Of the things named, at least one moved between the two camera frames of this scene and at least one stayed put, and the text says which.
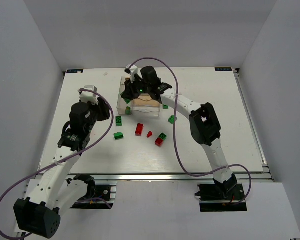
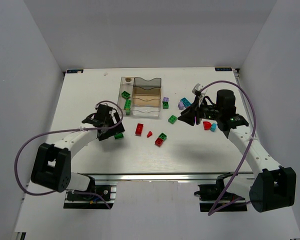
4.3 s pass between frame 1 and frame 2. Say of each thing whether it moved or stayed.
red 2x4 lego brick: stayed
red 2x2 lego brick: stayed
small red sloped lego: stayed
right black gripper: moved
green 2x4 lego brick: moved
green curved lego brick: stayed
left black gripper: moved
